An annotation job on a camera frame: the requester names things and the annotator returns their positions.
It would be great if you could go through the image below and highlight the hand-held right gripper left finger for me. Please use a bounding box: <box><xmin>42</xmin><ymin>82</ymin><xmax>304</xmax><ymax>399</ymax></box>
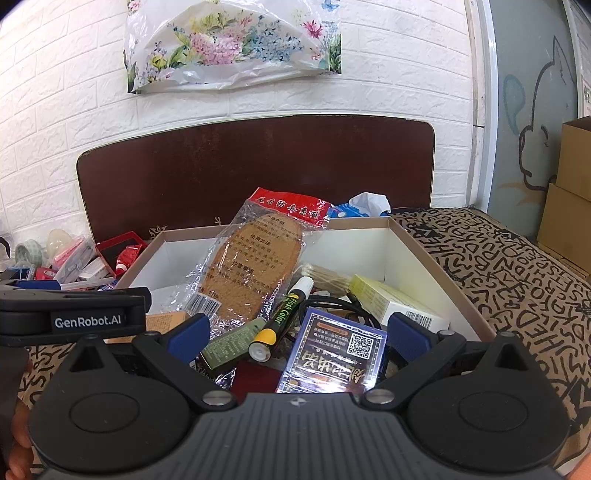
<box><xmin>60</xmin><ymin>314</ymin><xmax>238</xmax><ymax>414</ymax></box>

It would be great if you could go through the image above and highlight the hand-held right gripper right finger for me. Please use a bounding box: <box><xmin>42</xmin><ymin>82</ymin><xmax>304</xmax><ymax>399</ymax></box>
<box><xmin>360</xmin><ymin>312</ymin><xmax>528</xmax><ymax>411</ymax></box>

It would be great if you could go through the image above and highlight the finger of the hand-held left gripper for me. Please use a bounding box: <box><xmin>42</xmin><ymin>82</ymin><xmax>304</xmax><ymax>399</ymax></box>
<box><xmin>0</xmin><ymin>279</ymin><xmax>63</xmax><ymax>292</ymax></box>

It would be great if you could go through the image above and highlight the white cardboard box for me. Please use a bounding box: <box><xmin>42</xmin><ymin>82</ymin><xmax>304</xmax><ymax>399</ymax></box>
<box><xmin>113</xmin><ymin>215</ymin><xmax>497</xmax><ymax>398</ymax></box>

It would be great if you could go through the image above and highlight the brown insole packet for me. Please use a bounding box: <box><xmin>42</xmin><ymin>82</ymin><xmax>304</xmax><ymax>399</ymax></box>
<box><xmin>185</xmin><ymin>186</ymin><xmax>332</xmax><ymax>325</ymax></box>

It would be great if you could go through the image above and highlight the person's left hand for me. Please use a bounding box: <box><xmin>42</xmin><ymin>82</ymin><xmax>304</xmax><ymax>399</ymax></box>
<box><xmin>9</xmin><ymin>360</ymin><xmax>37</xmax><ymax>480</ymax></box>

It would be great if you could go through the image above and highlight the kraft paper box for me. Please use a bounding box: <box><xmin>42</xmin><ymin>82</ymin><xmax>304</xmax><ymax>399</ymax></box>
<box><xmin>144</xmin><ymin>309</ymin><xmax>191</xmax><ymax>334</ymax></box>

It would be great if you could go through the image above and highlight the tape roll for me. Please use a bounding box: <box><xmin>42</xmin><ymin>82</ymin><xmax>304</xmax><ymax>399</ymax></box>
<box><xmin>15</xmin><ymin>239</ymin><xmax>45</xmax><ymax>265</ymax></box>

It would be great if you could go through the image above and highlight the white and yellow box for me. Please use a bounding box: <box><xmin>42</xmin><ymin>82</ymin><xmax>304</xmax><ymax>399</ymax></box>
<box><xmin>348</xmin><ymin>274</ymin><xmax>452</xmax><ymax>332</ymax></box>

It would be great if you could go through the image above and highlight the green packet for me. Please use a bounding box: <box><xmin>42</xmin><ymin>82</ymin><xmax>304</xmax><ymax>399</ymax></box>
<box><xmin>199</xmin><ymin>318</ymin><xmax>269</xmax><ymax>374</ymax></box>

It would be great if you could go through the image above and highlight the pile of small packets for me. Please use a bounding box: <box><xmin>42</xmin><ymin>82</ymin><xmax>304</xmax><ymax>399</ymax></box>
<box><xmin>44</xmin><ymin>228</ymin><xmax>118</xmax><ymax>284</ymax></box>

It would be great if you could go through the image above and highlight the dark red booklet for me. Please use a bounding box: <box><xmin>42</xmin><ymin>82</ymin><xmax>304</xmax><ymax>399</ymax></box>
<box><xmin>230</xmin><ymin>359</ymin><xmax>288</xmax><ymax>398</ymax></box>

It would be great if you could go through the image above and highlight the blue card deck box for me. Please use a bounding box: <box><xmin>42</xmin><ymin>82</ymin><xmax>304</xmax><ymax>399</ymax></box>
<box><xmin>276</xmin><ymin>308</ymin><xmax>389</xmax><ymax>394</ymax></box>

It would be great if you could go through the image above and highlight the yellow and black marker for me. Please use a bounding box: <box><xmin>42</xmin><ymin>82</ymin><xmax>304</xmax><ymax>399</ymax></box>
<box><xmin>248</xmin><ymin>275</ymin><xmax>315</xmax><ymax>363</ymax></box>

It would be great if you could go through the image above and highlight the red open box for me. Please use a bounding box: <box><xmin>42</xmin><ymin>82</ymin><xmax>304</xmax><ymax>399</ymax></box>
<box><xmin>93</xmin><ymin>232</ymin><xmax>152</xmax><ymax>278</ymax></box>

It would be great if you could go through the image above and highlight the bundle of wooden sticks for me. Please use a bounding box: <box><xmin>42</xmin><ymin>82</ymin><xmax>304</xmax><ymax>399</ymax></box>
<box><xmin>297</xmin><ymin>263</ymin><xmax>357</xmax><ymax>293</ymax></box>

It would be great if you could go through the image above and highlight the blue and white packet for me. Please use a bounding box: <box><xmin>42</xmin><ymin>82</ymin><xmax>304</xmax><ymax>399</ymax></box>
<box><xmin>329</xmin><ymin>191</ymin><xmax>393</xmax><ymax>219</ymax></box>

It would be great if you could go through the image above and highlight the dark brown headboard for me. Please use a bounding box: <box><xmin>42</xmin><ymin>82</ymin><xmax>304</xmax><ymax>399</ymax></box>
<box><xmin>76</xmin><ymin>114</ymin><xmax>437</xmax><ymax>241</ymax></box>

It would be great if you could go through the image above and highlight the large brown cardboard carton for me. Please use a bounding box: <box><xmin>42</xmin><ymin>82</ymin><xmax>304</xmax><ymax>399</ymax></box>
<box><xmin>537</xmin><ymin>182</ymin><xmax>591</xmax><ymax>278</ymax></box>

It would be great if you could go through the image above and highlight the small brown cardboard carton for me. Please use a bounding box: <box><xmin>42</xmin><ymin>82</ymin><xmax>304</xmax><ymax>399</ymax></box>
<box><xmin>556</xmin><ymin>115</ymin><xmax>591</xmax><ymax>204</ymax></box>

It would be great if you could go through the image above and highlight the glass panel with cat drawing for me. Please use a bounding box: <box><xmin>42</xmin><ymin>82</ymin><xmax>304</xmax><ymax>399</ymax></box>
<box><xmin>487</xmin><ymin>0</ymin><xmax>583</xmax><ymax>215</ymax></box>

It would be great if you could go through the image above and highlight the floral plastic bag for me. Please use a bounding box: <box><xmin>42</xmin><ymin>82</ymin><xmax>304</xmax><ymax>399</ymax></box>
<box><xmin>123</xmin><ymin>0</ymin><xmax>343</xmax><ymax>96</ymax></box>

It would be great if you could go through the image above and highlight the black cable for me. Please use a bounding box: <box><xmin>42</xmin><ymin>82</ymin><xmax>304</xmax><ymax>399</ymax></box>
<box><xmin>295</xmin><ymin>290</ymin><xmax>372</xmax><ymax>320</ymax></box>

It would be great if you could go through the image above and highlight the white door frame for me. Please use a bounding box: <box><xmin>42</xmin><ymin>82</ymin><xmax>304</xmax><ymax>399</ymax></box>
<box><xmin>468</xmin><ymin>0</ymin><xmax>500</xmax><ymax>208</ymax></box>

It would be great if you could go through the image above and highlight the wall notice board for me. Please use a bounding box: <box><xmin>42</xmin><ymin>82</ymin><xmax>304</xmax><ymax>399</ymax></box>
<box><xmin>564</xmin><ymin>0</ymin><xmax>591</xmax><ymax>117</ymax></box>

